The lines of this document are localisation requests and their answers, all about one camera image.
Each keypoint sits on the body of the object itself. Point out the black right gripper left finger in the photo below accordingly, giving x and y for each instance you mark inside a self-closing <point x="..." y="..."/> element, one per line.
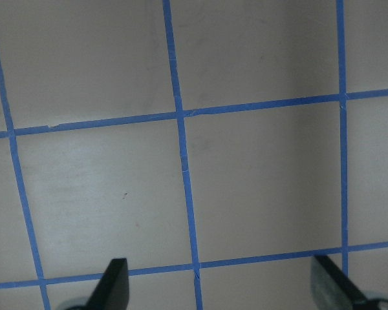
<point x="112" y="291"/>

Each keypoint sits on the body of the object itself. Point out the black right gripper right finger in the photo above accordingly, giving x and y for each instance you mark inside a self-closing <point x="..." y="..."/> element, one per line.
<point x="331" y="288"/>

